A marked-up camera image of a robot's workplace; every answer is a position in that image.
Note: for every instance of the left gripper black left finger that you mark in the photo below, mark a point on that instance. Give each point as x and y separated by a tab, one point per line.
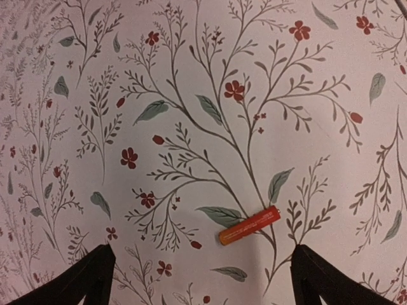
88	281

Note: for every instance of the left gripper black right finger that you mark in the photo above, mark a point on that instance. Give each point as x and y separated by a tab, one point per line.
315	280

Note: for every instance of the orange battery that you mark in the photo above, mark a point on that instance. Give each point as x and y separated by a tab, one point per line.
249	226

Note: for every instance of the floral patterned table mat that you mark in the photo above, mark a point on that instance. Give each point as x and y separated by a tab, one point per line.
152	126

